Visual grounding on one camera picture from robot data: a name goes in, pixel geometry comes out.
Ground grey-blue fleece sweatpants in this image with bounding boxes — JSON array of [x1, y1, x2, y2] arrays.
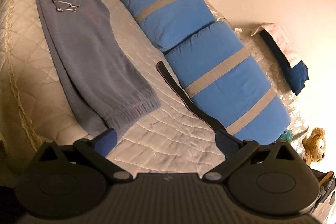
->
[[36, 0, 161, 136]]

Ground teal knitted item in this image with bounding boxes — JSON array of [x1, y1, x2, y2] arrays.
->
[[278, 129, 293, 143]]

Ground blue grey-striped pillow right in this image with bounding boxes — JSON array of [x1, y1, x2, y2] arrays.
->
[[166, 21, 290, 145]]

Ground grey quilted bedspread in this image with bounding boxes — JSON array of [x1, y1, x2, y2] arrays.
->
[[1, 0, 224, 174]]

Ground brown teddy bear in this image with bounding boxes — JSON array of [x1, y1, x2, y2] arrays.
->
[[302, 128, 326, 166]]

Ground navy folded cloth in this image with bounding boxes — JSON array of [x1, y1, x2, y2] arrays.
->
[[260, 30, 309, 96]]

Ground pink white folded cloth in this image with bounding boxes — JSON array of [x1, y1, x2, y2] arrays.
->
[[251, 23, 302, 68]]

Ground black strap with red edge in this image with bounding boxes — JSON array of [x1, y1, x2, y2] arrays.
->
[[156, 60, 228, 134]]

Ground black bag with tan strap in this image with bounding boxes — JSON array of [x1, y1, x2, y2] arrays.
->
[[310, 169, 335, 214]]

